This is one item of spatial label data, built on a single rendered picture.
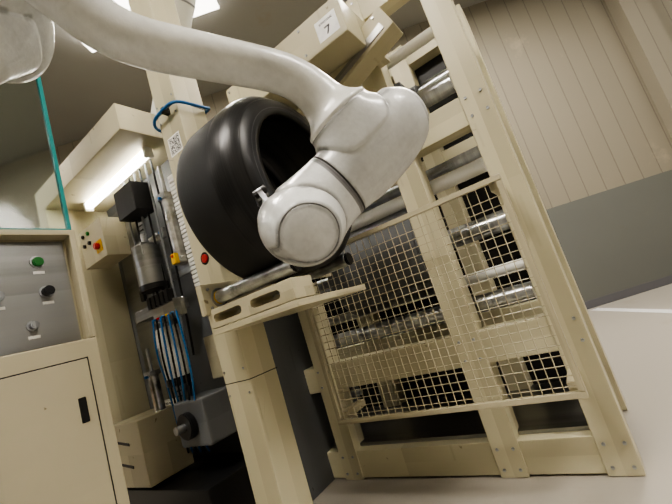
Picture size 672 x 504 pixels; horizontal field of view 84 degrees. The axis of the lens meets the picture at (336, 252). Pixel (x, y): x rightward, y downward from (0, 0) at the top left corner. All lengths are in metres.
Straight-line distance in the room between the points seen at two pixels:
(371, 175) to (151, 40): 0.31
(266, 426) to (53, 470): 0.58
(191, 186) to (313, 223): 0.72
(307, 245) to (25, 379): 1.08
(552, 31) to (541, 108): 0.94
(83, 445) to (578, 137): 4.84
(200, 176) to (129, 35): 0.56
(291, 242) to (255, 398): 0.95
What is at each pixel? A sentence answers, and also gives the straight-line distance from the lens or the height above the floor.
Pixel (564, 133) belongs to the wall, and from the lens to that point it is 4.94.
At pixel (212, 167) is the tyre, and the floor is 1.19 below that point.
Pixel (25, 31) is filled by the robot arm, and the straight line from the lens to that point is 0.78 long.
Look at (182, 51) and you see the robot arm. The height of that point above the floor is 1.10.
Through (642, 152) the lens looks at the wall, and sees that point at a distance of 5.25.
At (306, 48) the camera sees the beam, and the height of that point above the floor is 1.68.
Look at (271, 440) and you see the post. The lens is 1.36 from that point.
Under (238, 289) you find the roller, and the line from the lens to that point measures 1.16.
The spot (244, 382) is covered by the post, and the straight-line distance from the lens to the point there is 1.34.
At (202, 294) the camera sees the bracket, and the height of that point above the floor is 0.92.
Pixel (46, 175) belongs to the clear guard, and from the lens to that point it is 1.63.
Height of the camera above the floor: 0.74
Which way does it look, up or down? 9 degrees up
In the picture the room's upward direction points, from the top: 18 degrees counter-clockwise
